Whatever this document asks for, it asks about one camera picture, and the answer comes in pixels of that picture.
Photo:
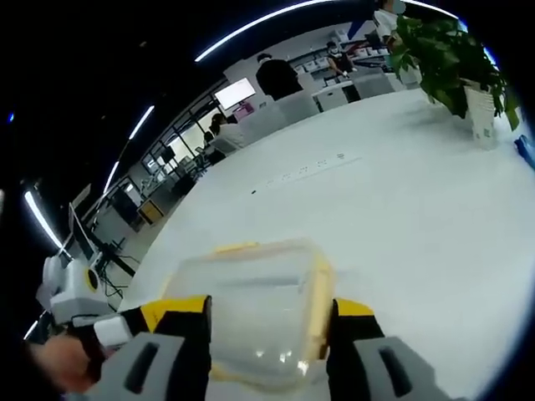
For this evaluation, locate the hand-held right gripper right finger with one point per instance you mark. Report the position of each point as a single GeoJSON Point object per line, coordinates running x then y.
{"type": "Point", "coordinates": [355, 367]}

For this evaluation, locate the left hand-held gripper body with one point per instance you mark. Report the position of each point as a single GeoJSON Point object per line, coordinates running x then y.
{"type": "Point", "coordinates": [71, 292]}

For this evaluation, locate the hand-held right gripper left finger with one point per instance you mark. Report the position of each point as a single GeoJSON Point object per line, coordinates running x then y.
{"type": "Point", "coordinates": [167, 346]}

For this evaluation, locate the clear box with yellow buckle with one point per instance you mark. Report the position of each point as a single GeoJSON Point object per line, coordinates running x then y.
{"type": "Point", "coordinates": [259, 309]}

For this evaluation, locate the person's left hand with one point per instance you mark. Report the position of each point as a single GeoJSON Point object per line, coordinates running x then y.
{"type": "Point", "coordinates": [62, 363]}

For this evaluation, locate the computer monitor on stand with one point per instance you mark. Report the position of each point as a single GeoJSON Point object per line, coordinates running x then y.
{"type": "Point", "coordinates": [81, 234]}

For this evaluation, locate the yellow framed cart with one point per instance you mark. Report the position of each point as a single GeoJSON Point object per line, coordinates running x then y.
{"type": "Point", "coordinates": [152, 212]}

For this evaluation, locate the short ceiling light strip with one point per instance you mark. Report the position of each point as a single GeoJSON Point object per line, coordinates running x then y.
{"type": "Point", "coordinates": [140, 122]}

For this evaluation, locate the white chair back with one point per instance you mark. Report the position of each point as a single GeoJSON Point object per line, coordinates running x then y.
{"type": "Point", "coordinates": [292, 106]}

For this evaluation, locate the blue cloth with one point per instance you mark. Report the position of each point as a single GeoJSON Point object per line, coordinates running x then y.
{"type": "Point", "coordinates": [526, 148]}

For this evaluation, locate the long curved ceiling light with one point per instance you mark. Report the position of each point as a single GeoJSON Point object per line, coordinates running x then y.
{"type": "Point", "coordinates": [259, 27]}

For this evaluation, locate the green potted plant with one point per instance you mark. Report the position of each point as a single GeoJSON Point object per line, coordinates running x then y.
{"type": "Point", "coordinates": [443, 54]}

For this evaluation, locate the wall screen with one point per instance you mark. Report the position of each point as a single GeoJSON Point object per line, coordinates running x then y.
{"type": "Point", "coordinates": [235, 92]}

